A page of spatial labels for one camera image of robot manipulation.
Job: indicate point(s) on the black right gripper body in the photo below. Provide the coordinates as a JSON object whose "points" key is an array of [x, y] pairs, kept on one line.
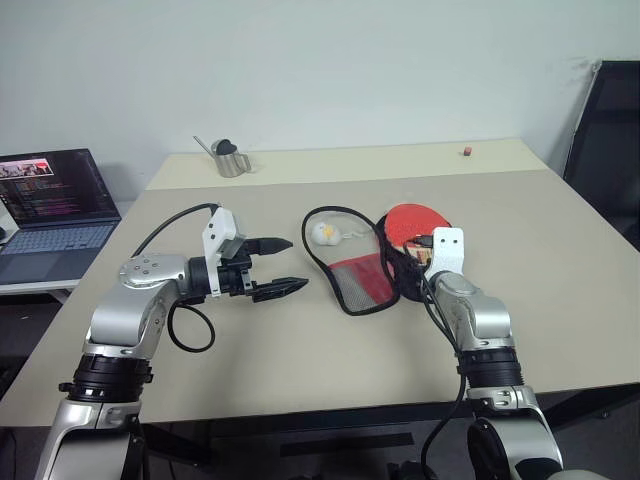
{"points": [[412, 280]]}

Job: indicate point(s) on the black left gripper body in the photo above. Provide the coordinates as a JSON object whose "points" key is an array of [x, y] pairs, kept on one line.
{"points": [[235, 275]]}

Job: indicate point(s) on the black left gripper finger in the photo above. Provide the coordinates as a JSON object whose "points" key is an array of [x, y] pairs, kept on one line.
{"points": [[270, 245], [280, 289]]}

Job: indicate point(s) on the red black paddle case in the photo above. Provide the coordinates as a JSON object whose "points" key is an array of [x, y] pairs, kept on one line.
{"points": [[360, 280]]}

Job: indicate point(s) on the red table tennis paddle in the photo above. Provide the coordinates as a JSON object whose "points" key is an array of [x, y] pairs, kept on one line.
{"points": [[415, 220]]}

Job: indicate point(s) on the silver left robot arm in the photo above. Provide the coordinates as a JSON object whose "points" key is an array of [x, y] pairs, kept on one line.
{"points": [[145, 300]]}

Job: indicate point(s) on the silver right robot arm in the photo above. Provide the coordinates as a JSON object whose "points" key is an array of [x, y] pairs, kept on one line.
{"points": [[480, 310]]}

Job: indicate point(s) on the steel watering can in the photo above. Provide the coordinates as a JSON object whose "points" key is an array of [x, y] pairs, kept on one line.
{"points": [[231, 164]]}

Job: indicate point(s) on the black object in can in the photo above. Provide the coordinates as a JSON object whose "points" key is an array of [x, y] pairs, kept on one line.
{"points": [[226, 147]]}

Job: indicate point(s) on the open laptop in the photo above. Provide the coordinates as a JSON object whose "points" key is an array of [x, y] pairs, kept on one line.
{"points": [[55, 200]]}

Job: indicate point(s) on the black office chair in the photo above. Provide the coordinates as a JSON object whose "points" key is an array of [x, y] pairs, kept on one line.
{"points": [[607, 140]]}

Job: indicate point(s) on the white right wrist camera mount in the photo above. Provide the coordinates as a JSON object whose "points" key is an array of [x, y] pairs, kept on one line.
{"points": [[447, 250]]}

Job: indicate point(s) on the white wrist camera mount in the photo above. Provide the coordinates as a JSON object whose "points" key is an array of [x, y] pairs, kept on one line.
{"points": [[447, 250], [219, 230]]}

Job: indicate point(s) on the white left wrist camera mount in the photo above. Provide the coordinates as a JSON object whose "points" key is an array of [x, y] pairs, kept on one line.
{"points": [[219, 230]]}

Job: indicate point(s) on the black table frame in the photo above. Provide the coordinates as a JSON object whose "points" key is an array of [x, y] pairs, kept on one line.
{"points": [[320, 425]]}

